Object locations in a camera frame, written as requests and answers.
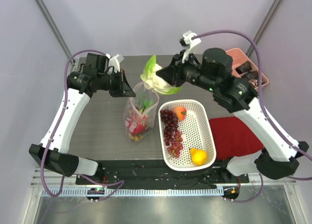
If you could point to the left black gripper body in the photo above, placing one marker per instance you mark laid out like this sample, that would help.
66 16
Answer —
112 84

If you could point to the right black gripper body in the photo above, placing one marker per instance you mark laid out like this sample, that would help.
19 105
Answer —
177 71

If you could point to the white cauliflower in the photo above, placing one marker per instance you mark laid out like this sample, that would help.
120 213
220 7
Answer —
154 82

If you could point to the clear pink-dotted zip bag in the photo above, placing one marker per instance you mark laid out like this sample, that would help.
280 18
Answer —
151 94

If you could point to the pink dragon fruit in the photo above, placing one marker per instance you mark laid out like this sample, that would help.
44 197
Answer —
137 114

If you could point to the orange peach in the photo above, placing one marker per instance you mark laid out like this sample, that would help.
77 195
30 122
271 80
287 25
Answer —
180 112

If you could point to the yellow-brown longan bunch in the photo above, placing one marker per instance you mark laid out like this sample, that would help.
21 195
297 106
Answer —
136 138

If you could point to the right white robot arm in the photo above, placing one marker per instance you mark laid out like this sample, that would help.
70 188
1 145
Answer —
279 157

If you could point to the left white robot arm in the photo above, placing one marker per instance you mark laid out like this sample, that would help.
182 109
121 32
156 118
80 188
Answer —
99 72

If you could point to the dark purple grape bunch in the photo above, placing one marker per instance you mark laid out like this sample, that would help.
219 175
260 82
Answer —
169 120

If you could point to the pink divided tray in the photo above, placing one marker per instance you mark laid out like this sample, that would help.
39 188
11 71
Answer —
239 58

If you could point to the dark patterned cup upper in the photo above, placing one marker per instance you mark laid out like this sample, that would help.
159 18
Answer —
243 68

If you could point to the dark patterned cup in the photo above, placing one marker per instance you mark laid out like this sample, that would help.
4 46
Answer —
252 77
243 68

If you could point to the dark patterned cup lower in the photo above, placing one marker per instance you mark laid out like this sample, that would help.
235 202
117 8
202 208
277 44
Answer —
252 77

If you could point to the white perforated plastic basket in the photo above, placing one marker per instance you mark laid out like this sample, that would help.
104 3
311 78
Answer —
196 133

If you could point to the red grape bunch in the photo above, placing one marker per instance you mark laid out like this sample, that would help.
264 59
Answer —
174 145

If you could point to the red cloth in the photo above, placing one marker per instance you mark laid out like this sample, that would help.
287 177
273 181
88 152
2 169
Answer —
233 138

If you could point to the yellow lemon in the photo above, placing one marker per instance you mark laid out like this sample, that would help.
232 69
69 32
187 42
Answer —
198 156

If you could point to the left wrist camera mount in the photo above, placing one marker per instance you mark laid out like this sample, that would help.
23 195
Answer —
114 63

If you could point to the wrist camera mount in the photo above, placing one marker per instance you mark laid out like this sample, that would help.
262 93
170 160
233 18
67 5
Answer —
189 42
114 63

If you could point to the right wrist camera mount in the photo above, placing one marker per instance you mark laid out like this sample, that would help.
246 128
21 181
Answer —
189 42

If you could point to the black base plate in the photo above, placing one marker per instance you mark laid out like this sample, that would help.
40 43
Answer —
156 175

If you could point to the left aluminium frame post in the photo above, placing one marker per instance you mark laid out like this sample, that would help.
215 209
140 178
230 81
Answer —
52 25

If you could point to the aluminium frame post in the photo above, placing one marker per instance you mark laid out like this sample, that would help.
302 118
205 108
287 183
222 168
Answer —
52 25
267 20

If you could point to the right aluminium frame post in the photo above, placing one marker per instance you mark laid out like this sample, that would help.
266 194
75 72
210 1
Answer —
267 20

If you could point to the white slotted cable duct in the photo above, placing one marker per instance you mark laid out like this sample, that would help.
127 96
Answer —
96 192

